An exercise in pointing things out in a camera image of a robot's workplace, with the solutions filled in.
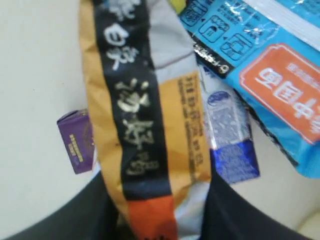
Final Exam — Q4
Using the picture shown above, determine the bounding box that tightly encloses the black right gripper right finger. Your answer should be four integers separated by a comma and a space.
204, 172, 320, 240

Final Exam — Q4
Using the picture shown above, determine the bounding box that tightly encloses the orange black snack bag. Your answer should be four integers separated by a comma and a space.
79, 0, 211, 240

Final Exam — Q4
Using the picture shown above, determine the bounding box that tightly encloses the blue snack bag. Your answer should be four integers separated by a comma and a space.
179, 0, 320, 179

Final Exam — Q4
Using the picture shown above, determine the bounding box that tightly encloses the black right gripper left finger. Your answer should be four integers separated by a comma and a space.
7, 172, 119, 240

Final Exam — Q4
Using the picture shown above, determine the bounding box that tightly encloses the purple carton box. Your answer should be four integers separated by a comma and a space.
56, 109, 95, 174

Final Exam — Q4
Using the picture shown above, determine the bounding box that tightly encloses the blue white milk carton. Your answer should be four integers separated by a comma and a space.
198, 64, 260, 184

